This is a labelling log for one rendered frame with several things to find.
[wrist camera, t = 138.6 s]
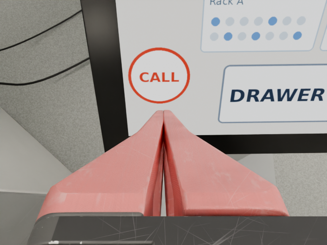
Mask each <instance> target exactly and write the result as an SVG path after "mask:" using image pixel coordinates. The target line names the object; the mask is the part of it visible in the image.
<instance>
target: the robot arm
mask: <svg viewBox="0 0 327 245"><path fill-rule="evenodd" d="M163 174H164V189H165V205H166V216H161V206H162V190H163ZM26 245H327V216H289V213H288V211H287V208H286V206H285V203H284V201H283V199H282V196H281V194H280V192H279V190H278V188H277V187H276V186H275V185H273V184H272V183H270V182H269V181H267V180H265V179H264V178H262V177H261V176H259V175H257V174H256V173H254V172H253V171H251V170H250V169H248V168H246V167H245V166H243V165H242V164H240V163H239V162H237V161H235V160H234V159H232V158H231V157H229V156H227V155H226V154H224V153H223V152H221V151H220V150H218V149H217V148H215V147H213V146H212V145H210V144H208V143H207V142H205V141H204V140H202V139H201V138H199V137H197V136H196V135H194V134H193V133H191V132H190V131H189V130H188V129H187V128H186V127H185V126H184V125H183V124H182V123H181V121H180V120H179V119H178V118H177V117H176V116H175V115H174V114H173V112H172V111H170V110H164V111H163V110H157V111H156V112H155V113H154V114H153V115H152V116H151V117H150V119H149V120H148V121H147V122H146V123H145V124H144V125H143V126H142V128H141V129H140V130H139V131H138V132H136V133H135V134H134V135H132V136H130V137H129V138H127V139H126V140H124V141H123V142H121V143H119V144H118V145H116V146H114V147H113V148H111V149H110V150H108V151H107V152H105V153H104V154H102V155H101V156H99V157H97V158H96V159H94V160H93V161H91V162H90V163H88V164H86V165H85V166H83V167H82V168H80V169H79V170H77V171H75V172H74V173H72V174H71V175H69V176H68V177H66V178H64V179H63V180H61V181H59V182H58V183H56V184H55V185H53V186H52V187H51V188H50V190H49V191H48V193H47V195H46V197H45V200H44V202H43V205H42V207H41V210H40V212H39V214H38V217H37V219H36V222H35V224H34V227H33V229H32V232H31V234H30V237H29V239H28V242H27V244H26Z"/></svg>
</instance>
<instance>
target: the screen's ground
mask: <svg viewBox="0 0 327 245"><path fill-rule="evenodd" d="M116 10H117V20H118V30H119V40H120V51H121V60H122V71H123V81H124V91H125V101H126V111H127V125H128V136H132V135H134V134H135V133H136V132H138V131H139V130H140V129H141V128H142V126H143V125H144V124H145V123H146V122H147V121H148V120H149V119H150V117H151V116H152V115H153V114H154V113H155V112H156V111H157V110H163V111H164V110H170V111H172V112H173V114H174V115H175V116H176V117H177V118H178V119H179V120H180V121H181V123H182V124H183V125H184V126H185V127H186V128H187V129H188V130H189V131H190V132H191V133H193V134H194V135H241V134H314V133H327V123H254V124H216V123H217V114H218V102H219V94H220V85H221V77H222V68H223V64H251V63H327V54H249V55H197V43H198V26H199V10H200V0H116ZM130 45H194V56H193V74H192V93H191V105H135V106H128V96H127V81H126V70H125V59H124V48H123V46H130Z"/></svg>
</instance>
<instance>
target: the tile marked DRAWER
mask: <svg viewBox="0 0 327 245"><path fill-rule="evenodd" d="M254 123H327V63H251V64H223V68H222V77H221V85H220V94H219V102H218V114H217V123H216V124H254Z"/></svg>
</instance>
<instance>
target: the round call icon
mask: <svg viewBox="0 0 327 245"><path fill-rule="evenodd" d="M123 48H124V59H125V70H126V81H127V96H128V106H135V105H191V93H192V74H193V56H194V45H130V46H123Z"/></svg>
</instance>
